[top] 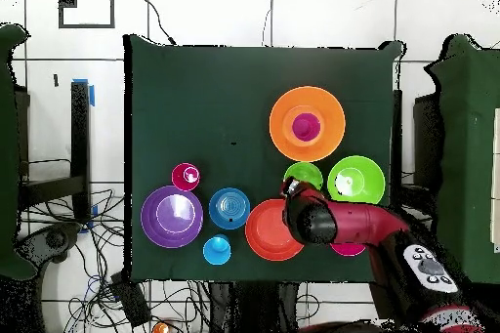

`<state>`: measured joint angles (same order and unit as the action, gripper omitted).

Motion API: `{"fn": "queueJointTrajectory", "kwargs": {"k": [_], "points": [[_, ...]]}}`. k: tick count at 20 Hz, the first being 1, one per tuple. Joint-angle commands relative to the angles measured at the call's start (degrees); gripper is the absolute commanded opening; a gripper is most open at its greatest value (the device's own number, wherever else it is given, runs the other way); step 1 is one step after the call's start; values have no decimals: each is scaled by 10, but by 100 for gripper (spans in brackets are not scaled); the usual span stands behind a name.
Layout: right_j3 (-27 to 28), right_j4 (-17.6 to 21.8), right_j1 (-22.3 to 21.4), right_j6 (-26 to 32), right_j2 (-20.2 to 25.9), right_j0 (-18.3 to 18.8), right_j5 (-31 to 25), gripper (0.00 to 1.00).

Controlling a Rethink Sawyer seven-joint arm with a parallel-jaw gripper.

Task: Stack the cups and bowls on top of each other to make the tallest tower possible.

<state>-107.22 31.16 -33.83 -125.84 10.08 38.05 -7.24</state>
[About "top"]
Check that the purple cup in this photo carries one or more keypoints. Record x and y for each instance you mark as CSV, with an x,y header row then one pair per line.
x,y
306,128

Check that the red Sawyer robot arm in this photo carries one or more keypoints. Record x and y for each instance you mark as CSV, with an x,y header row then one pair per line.
x,y
363,223

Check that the blue bowl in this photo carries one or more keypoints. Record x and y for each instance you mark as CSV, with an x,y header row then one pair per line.
x,y
229,208

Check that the small green bowl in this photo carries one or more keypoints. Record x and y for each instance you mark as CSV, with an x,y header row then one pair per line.
x,y
308,173

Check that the pink cup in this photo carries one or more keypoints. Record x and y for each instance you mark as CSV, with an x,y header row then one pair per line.
x,y
185,176

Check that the red bowl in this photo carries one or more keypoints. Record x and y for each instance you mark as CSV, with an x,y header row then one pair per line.
x,y
265,231

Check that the dark green tablecloth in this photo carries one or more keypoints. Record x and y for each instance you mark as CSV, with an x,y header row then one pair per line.
x,y
195,94

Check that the blue cup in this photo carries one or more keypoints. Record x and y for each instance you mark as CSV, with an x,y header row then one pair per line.
x,y
216,249

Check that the purple bowl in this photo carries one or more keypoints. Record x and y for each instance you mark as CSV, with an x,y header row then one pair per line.
x,y
172,216

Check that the large orange bowl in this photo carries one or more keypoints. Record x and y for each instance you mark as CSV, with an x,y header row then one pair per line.
x,y
328,106

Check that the large green bowl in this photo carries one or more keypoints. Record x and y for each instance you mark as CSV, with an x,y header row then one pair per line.
x,y
367,176

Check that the pink bowl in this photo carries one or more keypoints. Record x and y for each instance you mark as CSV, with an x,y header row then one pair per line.
x,y
347,249

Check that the blue tape strip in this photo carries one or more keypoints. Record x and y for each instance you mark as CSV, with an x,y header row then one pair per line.
x,y
92,95

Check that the black metal stand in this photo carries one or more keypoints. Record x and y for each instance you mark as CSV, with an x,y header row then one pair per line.
x,y
80,133

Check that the small orange object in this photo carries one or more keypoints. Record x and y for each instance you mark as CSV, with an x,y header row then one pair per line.
x,y
160,329

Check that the grey chair base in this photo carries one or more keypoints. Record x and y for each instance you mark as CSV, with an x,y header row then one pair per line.
x,y
54,239

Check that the small black floor object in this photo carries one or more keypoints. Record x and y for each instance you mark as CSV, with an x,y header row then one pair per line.
x,y
56,80

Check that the green clothed side table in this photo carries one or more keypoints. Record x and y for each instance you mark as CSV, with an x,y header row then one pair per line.
x,y
8,153
468,153

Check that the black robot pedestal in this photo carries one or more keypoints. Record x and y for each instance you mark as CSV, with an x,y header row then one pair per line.
x,y
254,309

